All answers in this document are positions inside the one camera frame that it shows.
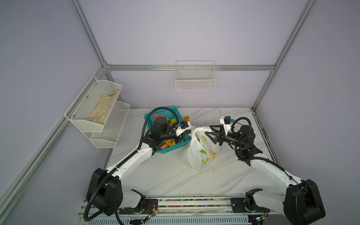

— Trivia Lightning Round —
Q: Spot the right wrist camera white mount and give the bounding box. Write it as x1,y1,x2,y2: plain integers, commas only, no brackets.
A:
220,116,234,135

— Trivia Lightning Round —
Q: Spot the green fake apple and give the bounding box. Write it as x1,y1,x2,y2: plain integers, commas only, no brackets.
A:
169,118,177,127

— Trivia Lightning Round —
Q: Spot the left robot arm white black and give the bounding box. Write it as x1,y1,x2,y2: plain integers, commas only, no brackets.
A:
83,107,191,222

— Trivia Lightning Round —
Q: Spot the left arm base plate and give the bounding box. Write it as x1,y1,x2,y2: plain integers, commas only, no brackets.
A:
118,199,158,215

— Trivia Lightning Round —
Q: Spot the orange fake pear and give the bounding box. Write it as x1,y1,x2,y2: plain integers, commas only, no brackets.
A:
183,116,190,122

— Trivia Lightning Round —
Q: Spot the white plastic bag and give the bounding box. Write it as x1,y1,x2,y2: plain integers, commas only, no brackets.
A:
181,127,221,170

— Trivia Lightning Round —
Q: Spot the white wire wall basket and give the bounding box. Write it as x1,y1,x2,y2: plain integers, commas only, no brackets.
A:
175,61,217,91

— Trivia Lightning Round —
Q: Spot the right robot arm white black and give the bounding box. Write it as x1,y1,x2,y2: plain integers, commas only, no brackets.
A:
205,116,326,225

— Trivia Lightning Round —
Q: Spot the lower white mesh shelf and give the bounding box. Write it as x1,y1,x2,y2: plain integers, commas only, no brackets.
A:
89,101,130,149

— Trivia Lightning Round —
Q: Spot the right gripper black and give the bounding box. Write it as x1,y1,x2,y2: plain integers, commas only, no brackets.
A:
205,125,244,149

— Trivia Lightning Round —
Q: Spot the upper white mesh shelf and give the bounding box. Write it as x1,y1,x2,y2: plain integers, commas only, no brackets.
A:
65,76,122,133

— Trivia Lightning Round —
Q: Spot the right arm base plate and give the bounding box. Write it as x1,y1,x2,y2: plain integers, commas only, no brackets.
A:
230,197,269,213

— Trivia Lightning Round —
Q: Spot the beige cloth in shelf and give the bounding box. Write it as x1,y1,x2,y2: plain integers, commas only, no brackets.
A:
88,91,120,125

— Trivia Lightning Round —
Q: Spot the red fake apple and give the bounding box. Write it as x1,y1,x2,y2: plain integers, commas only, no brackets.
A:
160,143,168,150

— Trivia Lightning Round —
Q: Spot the yellow banana bunch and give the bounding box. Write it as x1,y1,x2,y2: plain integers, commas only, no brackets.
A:
165,140,176,147

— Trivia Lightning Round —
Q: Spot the white mesh shelf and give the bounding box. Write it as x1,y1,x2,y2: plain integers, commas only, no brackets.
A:
65,76,122,133
89,101,130,149

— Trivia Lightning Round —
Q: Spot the aluminium frame rail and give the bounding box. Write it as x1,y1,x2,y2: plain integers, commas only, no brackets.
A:
106,65,276,71

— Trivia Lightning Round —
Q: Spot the teal plastic basket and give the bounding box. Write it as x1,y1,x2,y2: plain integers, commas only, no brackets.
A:
146,106,192,154

